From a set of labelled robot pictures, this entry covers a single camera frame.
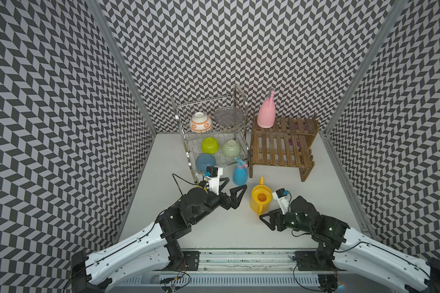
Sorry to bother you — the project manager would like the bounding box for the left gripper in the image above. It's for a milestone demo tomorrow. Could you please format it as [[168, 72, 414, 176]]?
[[189, 176, 245, 225]]

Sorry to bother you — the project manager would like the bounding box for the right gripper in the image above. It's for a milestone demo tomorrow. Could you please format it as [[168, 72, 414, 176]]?
[[259, 207, 314, 233]]

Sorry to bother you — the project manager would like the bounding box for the blue spray bottle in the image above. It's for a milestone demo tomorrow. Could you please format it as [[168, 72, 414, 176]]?
[[233, 157, 248, 186]]

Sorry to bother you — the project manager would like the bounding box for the yellow watering can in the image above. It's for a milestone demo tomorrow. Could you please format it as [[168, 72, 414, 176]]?
[[249, 177, 273, 216]]

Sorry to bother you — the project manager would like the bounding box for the pink spray bottle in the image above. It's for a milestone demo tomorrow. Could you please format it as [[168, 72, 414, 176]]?
[[257, 89, 276, 129]]

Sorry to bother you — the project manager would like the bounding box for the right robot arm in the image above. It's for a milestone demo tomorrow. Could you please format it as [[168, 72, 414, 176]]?
[[259, 195, 440, 293]]

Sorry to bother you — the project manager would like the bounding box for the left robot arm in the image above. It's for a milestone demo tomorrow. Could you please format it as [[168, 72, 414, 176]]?
[[64, 177, 248, 293]]

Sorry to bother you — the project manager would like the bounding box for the wooden slatted shelf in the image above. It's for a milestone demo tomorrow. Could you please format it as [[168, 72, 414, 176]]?
[[248, 116, 320, 182]]

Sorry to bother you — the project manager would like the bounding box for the yellow spray bottle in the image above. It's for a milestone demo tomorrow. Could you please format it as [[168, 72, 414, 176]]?
[[198, 180, 209, 188]]

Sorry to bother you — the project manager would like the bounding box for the blue bowl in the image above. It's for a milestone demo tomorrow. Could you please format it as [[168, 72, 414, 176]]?
[[196, 153, 216, 173]]

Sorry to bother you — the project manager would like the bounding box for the pale green bowl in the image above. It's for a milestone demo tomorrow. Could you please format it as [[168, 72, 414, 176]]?
[[222, 139, 241, 159]]

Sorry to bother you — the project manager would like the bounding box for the lime green bowl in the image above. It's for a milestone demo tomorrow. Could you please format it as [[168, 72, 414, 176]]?
[[201, 137, 220, 155]]

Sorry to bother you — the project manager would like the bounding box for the metal dish rack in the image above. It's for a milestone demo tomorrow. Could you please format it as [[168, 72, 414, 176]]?
[[171, 85, 251, 180]]

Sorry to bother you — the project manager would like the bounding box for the white orange patterned bowl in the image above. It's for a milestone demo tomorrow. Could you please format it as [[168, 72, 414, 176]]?
[[189, 112, 213, 133]]

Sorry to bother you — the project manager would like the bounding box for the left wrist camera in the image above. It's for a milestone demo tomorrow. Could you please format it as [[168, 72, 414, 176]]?
[[204, 166, 223, 195]]

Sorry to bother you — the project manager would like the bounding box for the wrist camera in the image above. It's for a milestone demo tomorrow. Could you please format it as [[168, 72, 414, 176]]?
[[204, 166, 223, 195], [272, 188, 292, 215]]

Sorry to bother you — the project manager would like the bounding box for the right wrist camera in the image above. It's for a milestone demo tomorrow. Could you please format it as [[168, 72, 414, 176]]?
[[272, 188, 292, 215]]

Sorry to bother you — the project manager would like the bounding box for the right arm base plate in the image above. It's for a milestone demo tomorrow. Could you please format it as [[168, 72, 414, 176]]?
[[293, 250, 335, 271]]

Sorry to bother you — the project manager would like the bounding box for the aluminium front rail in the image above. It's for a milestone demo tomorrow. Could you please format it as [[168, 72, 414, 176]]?
[[102, 248, 402, 275]]

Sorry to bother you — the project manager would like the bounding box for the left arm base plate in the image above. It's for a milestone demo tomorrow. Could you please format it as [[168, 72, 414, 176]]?
[[177, 250, 200, 272]]

